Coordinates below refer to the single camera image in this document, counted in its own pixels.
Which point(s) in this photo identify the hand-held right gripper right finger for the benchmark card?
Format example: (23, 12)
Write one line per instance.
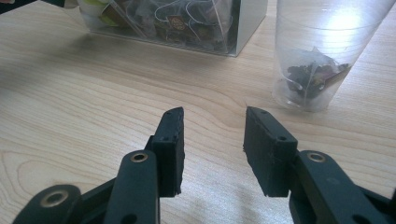
(267, 155)

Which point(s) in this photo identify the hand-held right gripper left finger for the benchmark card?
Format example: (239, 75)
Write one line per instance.
(169, 146)

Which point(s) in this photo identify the single tea bag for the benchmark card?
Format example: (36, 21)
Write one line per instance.
(314, 76)

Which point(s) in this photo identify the clear drawer organizer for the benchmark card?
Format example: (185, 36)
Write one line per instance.
(246, 28)

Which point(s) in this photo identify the clear plastic cup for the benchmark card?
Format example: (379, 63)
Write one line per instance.
(330, 37)

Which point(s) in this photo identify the pile of tea bags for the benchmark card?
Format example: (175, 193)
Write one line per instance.
(180, 25)

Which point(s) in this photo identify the yellow-green capsule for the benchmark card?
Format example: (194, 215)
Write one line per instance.
(106, 20)

